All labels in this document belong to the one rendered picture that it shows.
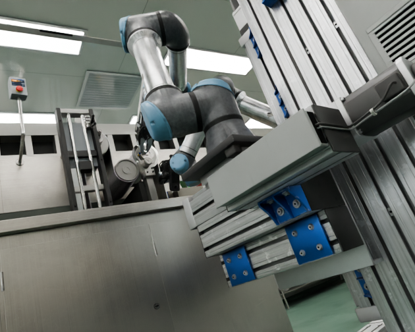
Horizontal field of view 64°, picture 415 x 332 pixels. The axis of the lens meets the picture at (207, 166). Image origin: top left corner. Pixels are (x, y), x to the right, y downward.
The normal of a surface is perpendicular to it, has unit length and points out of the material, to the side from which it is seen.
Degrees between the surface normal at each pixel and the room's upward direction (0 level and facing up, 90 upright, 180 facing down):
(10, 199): 90
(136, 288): 90
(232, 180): 90
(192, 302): 90
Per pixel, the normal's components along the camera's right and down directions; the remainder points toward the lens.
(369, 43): -0.76, 0.01
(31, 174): 0.48, -0.44
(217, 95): 0.07, -0.37
